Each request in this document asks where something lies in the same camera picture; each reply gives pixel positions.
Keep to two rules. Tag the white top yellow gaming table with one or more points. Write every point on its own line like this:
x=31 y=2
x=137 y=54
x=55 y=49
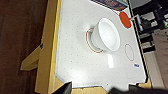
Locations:
x=73 y=66

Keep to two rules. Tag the white bowl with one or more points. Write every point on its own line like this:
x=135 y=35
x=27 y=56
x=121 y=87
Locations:
x=105 y=33

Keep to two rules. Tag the orange bowl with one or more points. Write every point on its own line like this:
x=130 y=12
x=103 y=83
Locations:
x=125 y=20

